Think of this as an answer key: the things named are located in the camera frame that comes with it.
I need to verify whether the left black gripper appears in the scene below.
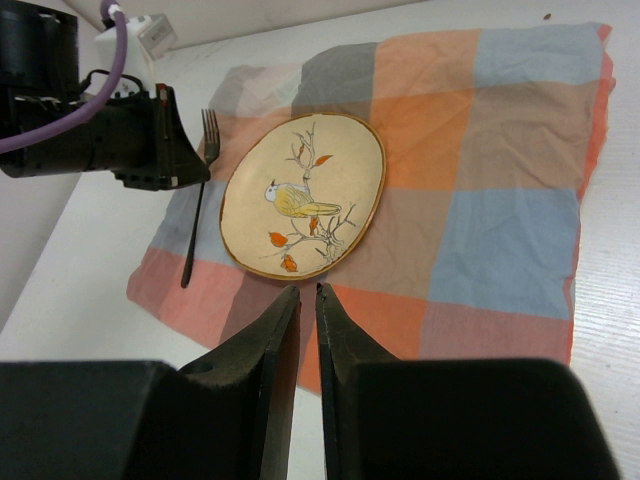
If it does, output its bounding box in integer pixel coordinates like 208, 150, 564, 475
1, 83, 210, 190

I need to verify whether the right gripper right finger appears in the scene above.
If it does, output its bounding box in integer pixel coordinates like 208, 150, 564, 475
316, 283, 619, 479

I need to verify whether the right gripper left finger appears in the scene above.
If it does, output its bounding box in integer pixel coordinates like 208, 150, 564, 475
1, 286, 301, 479

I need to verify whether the black metal fork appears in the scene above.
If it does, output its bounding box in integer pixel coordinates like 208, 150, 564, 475
180, 108, 221, 289

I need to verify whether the beige bird pattern plate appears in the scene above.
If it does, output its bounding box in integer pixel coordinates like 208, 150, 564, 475
219, 112, 386, 280

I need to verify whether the orange blue checkered cloth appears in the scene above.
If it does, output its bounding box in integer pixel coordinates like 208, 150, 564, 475
127, 22, 614, 362

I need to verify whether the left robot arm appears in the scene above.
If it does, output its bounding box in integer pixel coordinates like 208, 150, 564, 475
1, 1, 210, 191

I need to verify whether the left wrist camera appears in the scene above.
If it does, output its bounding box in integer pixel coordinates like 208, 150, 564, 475
111, 14, 177, 99

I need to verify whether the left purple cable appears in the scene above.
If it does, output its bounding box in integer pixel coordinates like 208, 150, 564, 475
0, 0, 128, 155

